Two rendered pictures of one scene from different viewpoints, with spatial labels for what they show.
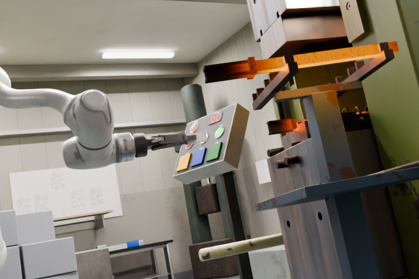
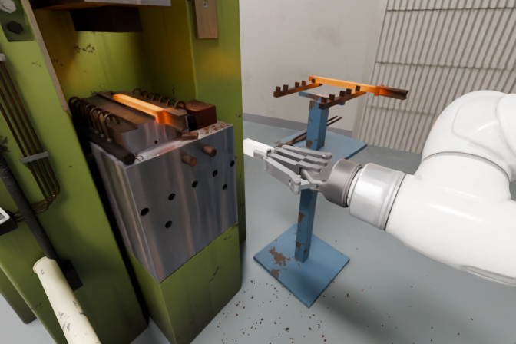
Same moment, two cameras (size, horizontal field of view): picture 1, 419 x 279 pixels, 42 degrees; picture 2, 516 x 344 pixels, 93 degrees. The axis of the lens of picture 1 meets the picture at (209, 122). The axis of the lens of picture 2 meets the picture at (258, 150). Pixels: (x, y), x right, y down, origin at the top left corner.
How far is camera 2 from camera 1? 2.09 m
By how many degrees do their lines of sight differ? 124
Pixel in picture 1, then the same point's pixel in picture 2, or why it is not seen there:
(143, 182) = not seen: outside the picture
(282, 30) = not seen: outside the picture
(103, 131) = not seen: hidden behind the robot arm
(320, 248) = (217, 212)
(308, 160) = (222, 146)
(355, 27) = (210, 28)
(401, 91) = (230, 88)
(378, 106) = (209, 97)
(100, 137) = not seen: hidden behind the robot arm
